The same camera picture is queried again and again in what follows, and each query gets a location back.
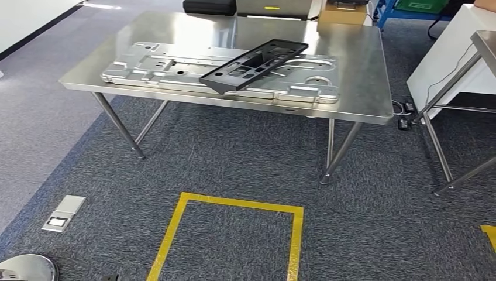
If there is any black plastic panel part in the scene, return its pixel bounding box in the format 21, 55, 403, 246
198, 38, 309, 95

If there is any stainless steel workbench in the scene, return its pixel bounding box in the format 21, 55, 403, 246
58, 11, 395, 186

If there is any large stamped metal panel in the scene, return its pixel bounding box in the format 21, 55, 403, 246
101, 41, 341, 105

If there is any grey laptop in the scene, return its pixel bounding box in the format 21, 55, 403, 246
235, 0, 313, 21

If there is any black zip case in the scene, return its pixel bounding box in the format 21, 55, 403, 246
182, 0, 238, 16

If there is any black power adapter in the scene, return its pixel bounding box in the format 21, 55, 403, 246
392, 100, 416, 132

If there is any brown cardboard box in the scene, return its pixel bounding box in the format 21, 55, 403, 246
473, 0, 496, 13
318, 3, 368, 26

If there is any blue storage rack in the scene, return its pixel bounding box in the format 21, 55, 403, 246
375, 0, 454, 30

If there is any silver floor outlet cover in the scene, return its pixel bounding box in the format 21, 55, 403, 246
41, 194, 87, 234

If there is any white table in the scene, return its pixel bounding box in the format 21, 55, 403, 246
406, 4, 496, 121

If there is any green plastic crate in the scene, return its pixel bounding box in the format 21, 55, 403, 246
395, 0, 450, 15

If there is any black bag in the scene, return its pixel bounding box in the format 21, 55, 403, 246
427, 0, 476, 40

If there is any small steel table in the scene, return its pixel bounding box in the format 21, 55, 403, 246
412, 30, 496, 197

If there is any thin black cable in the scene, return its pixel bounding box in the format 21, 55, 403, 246
424, 42, 476, 107

